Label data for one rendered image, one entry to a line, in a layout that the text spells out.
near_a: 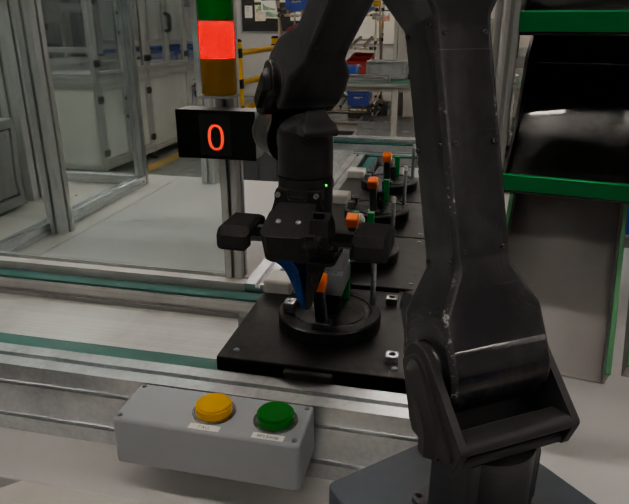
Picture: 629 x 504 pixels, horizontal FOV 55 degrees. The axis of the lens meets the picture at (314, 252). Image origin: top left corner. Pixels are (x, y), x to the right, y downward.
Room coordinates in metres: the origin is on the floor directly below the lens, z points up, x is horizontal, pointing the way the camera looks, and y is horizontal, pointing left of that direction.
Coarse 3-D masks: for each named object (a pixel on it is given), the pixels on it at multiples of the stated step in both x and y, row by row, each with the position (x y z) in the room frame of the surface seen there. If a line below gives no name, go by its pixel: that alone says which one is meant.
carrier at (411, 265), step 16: (400, 240) 1.08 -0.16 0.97; (416, 240) 1.08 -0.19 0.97; (400, 256) 1.00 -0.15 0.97; (416, 256) 1.00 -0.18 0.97; (352, 272) 0.92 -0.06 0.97; (368, 272) 0.92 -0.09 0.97; (384, 272) 0.92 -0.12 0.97; (400, 272) 0.92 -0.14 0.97; (416, 272) 0.92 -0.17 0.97; (352, 288) 0.88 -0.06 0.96; (368, 288) 0.87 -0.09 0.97; (384, 288) 0.86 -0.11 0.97; (400, 288) 0.86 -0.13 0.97
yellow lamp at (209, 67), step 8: (200, 64) 0.90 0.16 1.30; (208, 64) 0.88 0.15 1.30; (216, 64) 0.88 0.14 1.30; (224, 64) 0.88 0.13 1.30; (232, 64) 0.89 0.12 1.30; (208, 72) 0.88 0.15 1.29; (216, 72) 0.88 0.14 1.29; (224, 72) 0.88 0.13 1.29; (232, 72) 0.89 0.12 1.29; (208, 80) 0.88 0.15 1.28; (216, 80) 0.88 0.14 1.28; (224, 80) 0.88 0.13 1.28; (232, 80) 0.89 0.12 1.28; (208, 88) 0.88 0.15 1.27; (216, 88) 0.88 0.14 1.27; (224, 88) 0.88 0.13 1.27; (232, 88) 0.89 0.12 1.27
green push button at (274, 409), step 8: (264, 408) 0.54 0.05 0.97; (272, 408) 0.54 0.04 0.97; (280, 408) 0.54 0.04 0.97; (288, 408) 0.54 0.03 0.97; (264, 416) 0.53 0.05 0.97; (272, 416) 0.53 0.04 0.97; (280, 416) 0.53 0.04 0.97; (288, 416) 0.53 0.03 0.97; (264, 424) 0.52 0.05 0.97; (272, 424) 0.52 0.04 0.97; (280, 424) 0.52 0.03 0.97; (288, 424) 0.53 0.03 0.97
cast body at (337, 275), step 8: (344, 256) 0.73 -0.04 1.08; (336, 264) 0.73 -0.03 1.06; (344, 264) 0.73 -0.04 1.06; (328, 272) 0.72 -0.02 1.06; (336, 272) 0.72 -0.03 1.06; (344, 272) 0.73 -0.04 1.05; (328, 280) 0.72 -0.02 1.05; (336, 280) 0.71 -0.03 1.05; (344, 280) 0.73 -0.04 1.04; (328, 288) 0.72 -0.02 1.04; (336, 288) 0.71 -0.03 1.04; (344, 288) 0.73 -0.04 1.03
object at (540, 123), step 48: (528, 48) 0.76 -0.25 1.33; (576, 48) 0.84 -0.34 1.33; (624, 48) 0.81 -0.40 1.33; (528, 96) 0.79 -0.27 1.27; (576, 96) 0.77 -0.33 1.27; (624, 96) 0.76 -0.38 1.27; (528, 144) 0.70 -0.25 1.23; (576, 144) 0.69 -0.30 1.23; (624, 144) 0.67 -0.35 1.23; (528, 192) 0.62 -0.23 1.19; (576, 192) 0.60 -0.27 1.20; (624, 192) 0.58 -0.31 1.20
